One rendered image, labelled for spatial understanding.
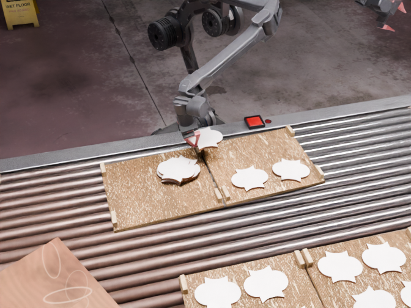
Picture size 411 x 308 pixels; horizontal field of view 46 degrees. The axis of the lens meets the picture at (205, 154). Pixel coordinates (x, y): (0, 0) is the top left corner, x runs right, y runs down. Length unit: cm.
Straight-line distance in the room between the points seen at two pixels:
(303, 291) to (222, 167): 62
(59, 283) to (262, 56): 338
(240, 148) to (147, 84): 220
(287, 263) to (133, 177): 69
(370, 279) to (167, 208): 73
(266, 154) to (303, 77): 231
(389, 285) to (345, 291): 15
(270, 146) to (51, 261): 100
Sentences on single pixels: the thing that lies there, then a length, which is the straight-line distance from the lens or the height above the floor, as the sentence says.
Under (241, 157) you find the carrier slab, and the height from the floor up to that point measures 94.
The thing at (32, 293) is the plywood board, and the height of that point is 104.
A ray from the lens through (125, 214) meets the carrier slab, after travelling 180.
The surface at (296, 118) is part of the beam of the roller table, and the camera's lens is 227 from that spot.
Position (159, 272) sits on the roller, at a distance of 165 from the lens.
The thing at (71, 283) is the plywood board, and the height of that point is 104.
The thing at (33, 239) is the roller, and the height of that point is 92.
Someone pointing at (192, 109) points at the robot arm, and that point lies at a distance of 173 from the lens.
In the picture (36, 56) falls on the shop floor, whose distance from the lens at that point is 476.
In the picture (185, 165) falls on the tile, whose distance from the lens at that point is 190.
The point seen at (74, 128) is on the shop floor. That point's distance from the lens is 377.
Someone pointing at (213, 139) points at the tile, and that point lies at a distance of 190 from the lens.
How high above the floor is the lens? 228
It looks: 42 degrees down
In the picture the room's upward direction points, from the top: straight up
